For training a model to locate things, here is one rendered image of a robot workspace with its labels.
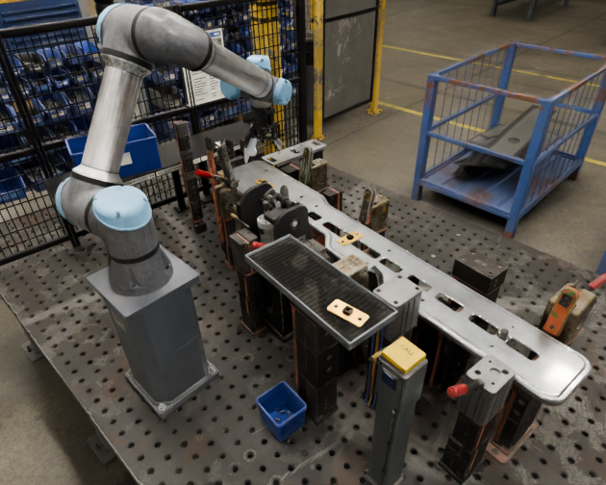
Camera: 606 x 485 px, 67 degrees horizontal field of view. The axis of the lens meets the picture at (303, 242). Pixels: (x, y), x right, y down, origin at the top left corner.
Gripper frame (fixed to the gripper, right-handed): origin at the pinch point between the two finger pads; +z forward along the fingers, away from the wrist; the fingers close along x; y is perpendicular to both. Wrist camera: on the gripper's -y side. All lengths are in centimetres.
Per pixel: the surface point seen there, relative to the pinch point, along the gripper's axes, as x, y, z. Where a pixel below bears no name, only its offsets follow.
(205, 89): 9, -55, -9
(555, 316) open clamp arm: 12, 105, 7
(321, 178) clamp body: 21.9, 7.9, 13.3
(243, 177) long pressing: -2.9, -9.8, 11.3
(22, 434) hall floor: -112, -38, 112
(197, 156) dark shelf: -10.1, -32.9, 8.5
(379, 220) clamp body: 17.1, 43.3, 13.3
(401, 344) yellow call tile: -32, 94, -5
